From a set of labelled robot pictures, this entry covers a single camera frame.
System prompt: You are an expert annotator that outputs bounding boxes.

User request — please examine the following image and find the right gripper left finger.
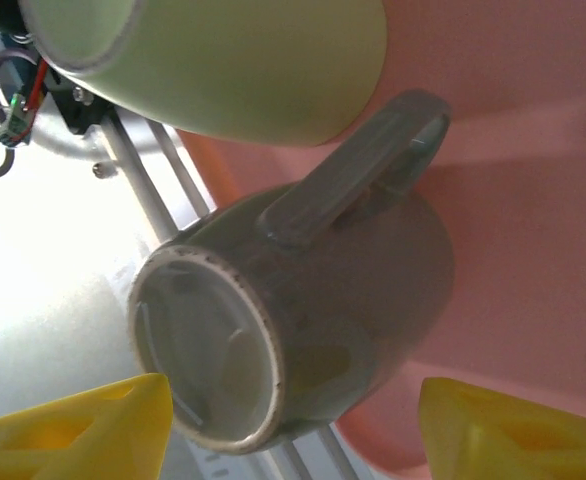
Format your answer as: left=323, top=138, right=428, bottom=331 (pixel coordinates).
left=0, top=372, right=174, bottom=480

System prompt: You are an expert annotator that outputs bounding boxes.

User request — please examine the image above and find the red power wire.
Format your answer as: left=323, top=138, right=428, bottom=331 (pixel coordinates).
left=22, top=62, right=50, bottom=112

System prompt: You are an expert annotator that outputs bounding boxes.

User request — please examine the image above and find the green wire connector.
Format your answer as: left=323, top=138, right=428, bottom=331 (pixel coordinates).
left=0, top=92, right=35, bottom=146

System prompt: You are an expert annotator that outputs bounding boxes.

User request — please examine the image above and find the grey mug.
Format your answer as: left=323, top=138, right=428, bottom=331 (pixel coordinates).
left=127, top=88, right=457, bottom=456

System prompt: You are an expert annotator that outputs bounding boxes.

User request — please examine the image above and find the light green mug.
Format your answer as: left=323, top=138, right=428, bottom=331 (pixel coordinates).
left=17, top=0, right=389, bottom=147

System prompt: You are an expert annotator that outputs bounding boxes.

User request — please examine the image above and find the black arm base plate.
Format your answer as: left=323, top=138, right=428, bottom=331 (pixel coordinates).
left=47, top=74, right=117, bottom=137

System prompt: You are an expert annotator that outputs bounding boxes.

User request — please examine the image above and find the pink plastic tray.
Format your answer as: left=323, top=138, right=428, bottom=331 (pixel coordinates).
left=177, top=0, right=586, bottom=476

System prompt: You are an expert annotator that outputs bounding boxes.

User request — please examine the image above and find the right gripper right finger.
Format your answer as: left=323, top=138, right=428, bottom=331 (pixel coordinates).
left=417, top=375, right=586, bottom=480

